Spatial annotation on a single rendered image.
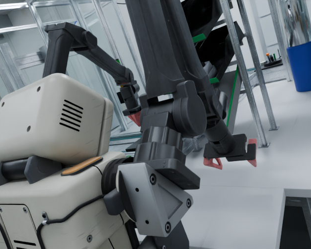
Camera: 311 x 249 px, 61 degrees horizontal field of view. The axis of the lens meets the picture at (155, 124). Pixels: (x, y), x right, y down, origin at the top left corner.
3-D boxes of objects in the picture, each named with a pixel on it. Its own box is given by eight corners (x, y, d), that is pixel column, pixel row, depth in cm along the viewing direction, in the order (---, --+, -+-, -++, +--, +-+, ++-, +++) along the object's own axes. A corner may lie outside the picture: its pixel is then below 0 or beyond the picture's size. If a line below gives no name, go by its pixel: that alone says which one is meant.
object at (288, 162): (319, 198, 75) (317, 189, 74) (54, 184, 172) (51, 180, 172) (344, 71, 176) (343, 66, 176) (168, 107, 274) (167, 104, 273)
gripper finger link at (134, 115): (137, 124, 137) (131, 107, 135) (147, 123, 132) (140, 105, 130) (129, 130, 132) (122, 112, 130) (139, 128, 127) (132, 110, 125)
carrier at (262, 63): (286, 65, 201) (282, 49, 198) (254, 73, 217) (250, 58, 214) (291, 58, 219) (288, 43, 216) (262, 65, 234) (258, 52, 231)
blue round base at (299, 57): (324, 88, 149) (314, 41, 143) (293, 94, 160) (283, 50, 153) (327, 80, 161) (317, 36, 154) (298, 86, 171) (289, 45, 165)
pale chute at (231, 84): (233, 134, 99) (226, 130, 97) (205, 135, 109) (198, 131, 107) (244, 68, 107) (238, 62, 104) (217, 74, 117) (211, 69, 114)
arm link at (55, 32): (42, 13, 82) (69, 8, 78) (69, 37, 94) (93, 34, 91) (12, 157, 71) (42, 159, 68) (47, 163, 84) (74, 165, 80)
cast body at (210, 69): (211, 82, 99) (201, 68, 96) (202, 84, 102) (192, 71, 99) (219, 67, 103) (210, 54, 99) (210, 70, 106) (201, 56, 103)
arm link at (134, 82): (113, 74, 124) (130, 72, 121) (123, 70, 134) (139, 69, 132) (117, 99, 128) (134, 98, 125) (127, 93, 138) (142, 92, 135)
